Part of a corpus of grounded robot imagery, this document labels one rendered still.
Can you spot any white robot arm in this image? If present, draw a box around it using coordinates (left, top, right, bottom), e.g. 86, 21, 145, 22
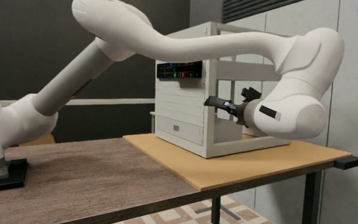
0, 0, 345, 179

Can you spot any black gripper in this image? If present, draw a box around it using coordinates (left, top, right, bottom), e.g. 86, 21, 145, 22
204, 95, 249, 128

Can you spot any tan wooden board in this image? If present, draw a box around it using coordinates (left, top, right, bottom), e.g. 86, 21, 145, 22
123, 133, 353, 192

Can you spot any white open rack frame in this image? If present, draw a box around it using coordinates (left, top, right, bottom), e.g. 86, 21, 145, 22
155, 22, 292, 159

